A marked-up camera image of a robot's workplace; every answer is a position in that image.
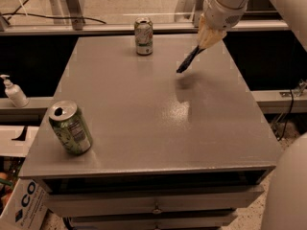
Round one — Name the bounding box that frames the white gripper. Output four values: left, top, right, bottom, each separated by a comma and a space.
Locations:
197, 0, 247, 49

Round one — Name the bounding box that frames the dark blue rxbar wrapper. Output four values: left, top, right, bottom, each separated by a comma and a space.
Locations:
177, 46, 202, 73

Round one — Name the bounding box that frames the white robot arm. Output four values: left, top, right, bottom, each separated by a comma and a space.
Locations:
198, 0, 307, 230

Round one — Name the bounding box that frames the white green 7up can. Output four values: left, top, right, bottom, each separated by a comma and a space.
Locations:
134, 17, 153, 56

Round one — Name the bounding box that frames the green soda can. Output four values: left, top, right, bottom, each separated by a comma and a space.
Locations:
48, 101, 92, 155

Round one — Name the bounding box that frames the grey drawer cabinet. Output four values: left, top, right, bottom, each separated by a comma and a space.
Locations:
32, 168, 276, 230

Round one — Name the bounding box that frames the white pump bottle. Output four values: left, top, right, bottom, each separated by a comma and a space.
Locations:
0, 75, 29, 107

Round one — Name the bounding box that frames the white cardboard box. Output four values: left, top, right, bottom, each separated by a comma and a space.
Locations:
0, 179, 47, 230

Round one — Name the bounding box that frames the metal frame bracket right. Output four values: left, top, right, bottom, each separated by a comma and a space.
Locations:
191, 0, 210, 29

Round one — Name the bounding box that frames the metal frame bracket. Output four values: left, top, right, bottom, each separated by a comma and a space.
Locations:
191, 0, 210, 29
65, 0, 85, 31

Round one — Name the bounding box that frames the metal frame bracket left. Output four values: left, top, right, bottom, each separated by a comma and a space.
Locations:
65, 0, 85, 31

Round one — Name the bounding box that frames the black cable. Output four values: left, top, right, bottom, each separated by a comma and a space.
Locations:
0, 0, 107, 26

